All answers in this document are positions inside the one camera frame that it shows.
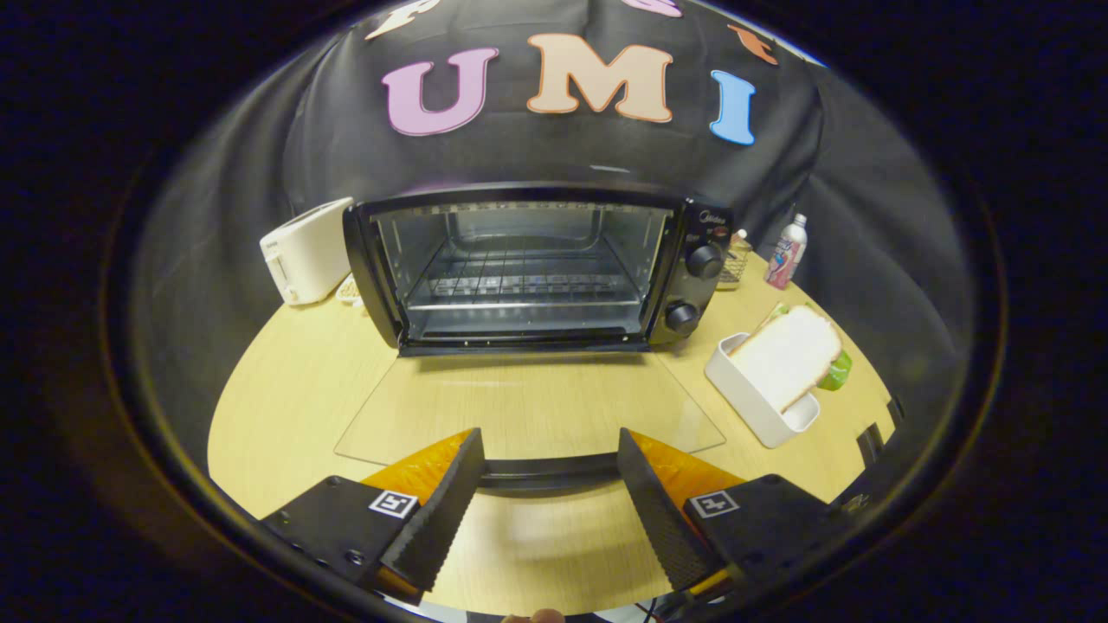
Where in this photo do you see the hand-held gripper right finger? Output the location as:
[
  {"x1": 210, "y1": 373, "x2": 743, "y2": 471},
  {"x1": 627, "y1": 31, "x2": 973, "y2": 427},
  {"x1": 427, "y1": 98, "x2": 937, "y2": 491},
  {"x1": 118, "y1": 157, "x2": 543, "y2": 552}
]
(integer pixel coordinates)
[{"x1": 616, "y1": 427, "x2": 854, "y2": 607}]

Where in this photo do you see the black toaster oven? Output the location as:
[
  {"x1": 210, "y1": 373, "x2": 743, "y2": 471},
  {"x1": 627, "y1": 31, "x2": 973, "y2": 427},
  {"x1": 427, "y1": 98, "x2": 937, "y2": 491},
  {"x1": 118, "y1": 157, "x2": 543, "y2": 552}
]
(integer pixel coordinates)
[{"x1": 333, "y1": 180, "x2": 735, "y2": 491}]

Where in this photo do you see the bread and lettuce sandwich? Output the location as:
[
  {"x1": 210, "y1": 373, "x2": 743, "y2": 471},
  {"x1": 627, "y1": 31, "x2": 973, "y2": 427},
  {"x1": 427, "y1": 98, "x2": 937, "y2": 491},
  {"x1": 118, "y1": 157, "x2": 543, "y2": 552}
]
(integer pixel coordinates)
[{"x1": 727, "y1": 303, "x2": 854, "y2": 414}]

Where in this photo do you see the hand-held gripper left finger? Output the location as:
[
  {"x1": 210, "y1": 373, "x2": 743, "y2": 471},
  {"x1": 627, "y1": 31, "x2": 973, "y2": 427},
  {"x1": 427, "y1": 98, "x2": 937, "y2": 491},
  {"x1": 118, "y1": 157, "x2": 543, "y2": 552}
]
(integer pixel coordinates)
[{"x1": 260, "y1": 427, "x2": 486, "y2": 607}]

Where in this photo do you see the metal wire basket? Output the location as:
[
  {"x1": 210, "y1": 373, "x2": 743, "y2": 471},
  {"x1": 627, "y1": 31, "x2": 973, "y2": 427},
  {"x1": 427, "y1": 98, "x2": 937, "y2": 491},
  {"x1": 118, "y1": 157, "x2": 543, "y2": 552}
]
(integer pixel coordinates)
[{"x1": 717, "y1": 229, "x2": 752, "y2": 291}]

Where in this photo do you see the white plastic tray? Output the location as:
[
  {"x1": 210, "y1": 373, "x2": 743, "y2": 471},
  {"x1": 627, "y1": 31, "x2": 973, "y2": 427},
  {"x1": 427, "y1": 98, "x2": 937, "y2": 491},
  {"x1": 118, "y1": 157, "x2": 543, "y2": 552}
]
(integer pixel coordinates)
[{"x1": 704, "y1": 333, "x2": 821, "y2": 449}]

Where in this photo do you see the black backdrop cloth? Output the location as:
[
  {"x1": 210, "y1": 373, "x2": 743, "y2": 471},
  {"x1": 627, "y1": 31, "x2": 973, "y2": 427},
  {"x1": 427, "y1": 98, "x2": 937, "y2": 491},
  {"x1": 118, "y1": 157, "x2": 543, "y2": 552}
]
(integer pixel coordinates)
[{"x1": 130, "y1": 0, "x2": 979, "y2": 485}]

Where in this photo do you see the pink labelled bottle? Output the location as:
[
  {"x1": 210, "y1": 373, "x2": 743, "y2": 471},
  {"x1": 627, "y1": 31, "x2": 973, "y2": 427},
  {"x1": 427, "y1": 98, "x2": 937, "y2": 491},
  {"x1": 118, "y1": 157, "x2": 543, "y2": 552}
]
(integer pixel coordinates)
[{"x1": 764, "y1": 214, "x2": 808, "y2": 291}]

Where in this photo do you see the white pop-up toaster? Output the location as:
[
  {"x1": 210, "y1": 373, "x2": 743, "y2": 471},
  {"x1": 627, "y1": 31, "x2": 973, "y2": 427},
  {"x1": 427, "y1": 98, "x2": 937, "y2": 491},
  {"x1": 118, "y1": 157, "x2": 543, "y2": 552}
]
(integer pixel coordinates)
[{"x1": 260, "y1": 197, "x2": 354, "y2": 305}]

